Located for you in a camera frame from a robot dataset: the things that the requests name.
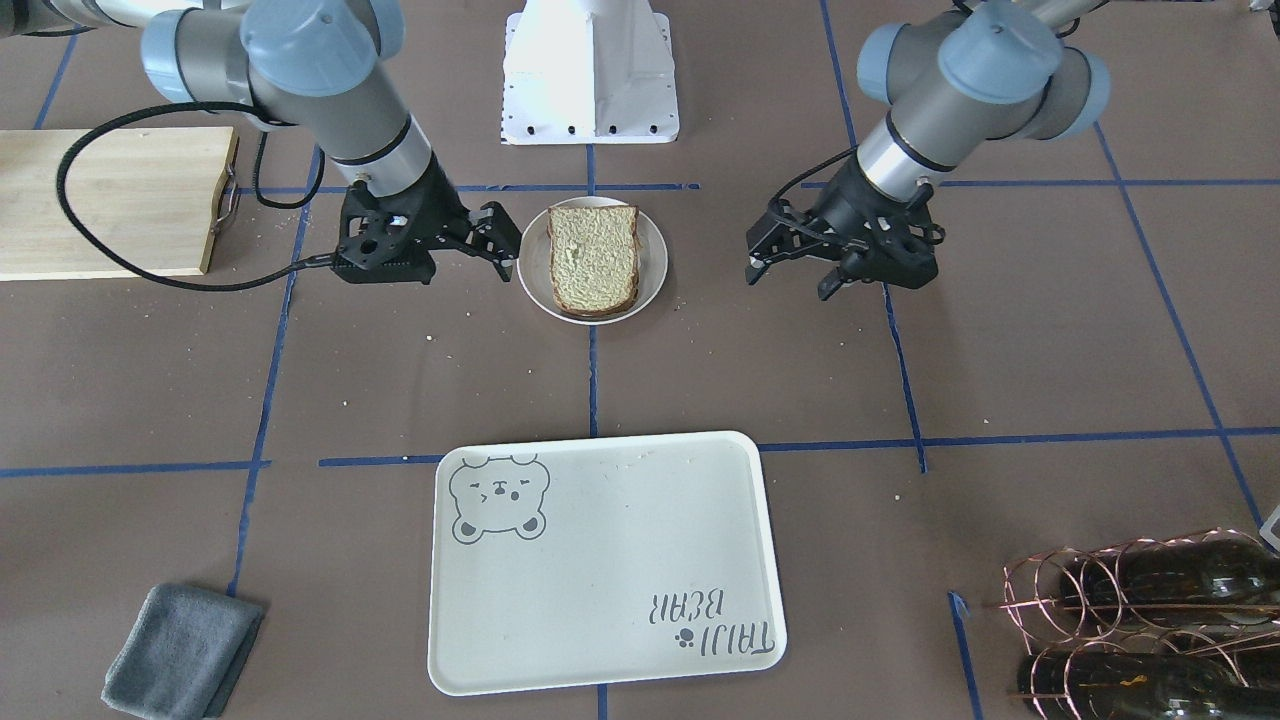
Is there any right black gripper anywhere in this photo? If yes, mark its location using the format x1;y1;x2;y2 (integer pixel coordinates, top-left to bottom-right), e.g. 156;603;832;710
346;160;522;283

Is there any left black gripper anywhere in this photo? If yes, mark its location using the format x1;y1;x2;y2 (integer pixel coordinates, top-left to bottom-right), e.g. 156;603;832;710
745;156;936;301

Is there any bread slice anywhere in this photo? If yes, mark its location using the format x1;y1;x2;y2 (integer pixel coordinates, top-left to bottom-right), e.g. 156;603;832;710
548;204;640;316

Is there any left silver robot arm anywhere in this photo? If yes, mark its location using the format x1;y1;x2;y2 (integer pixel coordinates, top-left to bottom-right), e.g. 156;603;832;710
745;1;1111;300

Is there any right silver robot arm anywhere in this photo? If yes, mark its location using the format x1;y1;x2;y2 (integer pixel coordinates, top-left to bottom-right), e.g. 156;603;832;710
3;1;521;284

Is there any cream bear tray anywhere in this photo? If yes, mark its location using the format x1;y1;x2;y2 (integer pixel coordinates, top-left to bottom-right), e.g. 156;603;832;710
426;430;788;696

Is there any wooden cutting board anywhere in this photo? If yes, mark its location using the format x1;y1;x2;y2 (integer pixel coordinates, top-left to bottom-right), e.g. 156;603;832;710
1;127;238;281

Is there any green wine bottle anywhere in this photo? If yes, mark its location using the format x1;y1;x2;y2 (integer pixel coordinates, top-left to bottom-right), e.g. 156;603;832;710
1059;537;1279;629
1018;651;1279;719

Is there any grey folded cloth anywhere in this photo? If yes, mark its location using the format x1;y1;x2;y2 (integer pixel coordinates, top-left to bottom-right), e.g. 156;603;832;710
101;583;265;719

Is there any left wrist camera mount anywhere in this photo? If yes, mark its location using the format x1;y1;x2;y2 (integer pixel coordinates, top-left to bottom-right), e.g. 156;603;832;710
856;208;946;290

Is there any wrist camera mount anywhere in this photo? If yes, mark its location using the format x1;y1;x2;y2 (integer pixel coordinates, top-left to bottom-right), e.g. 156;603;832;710
856;208;946;290
330;208;436;284

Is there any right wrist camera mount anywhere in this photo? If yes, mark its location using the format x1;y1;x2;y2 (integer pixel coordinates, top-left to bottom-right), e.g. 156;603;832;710
330;208;436;284

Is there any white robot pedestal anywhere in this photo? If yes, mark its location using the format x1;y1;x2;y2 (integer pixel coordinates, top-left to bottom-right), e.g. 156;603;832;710
500;1;681;146

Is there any copper wire bottle rack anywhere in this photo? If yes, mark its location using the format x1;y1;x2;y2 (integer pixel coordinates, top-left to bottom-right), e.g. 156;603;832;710
998;528;1279;719

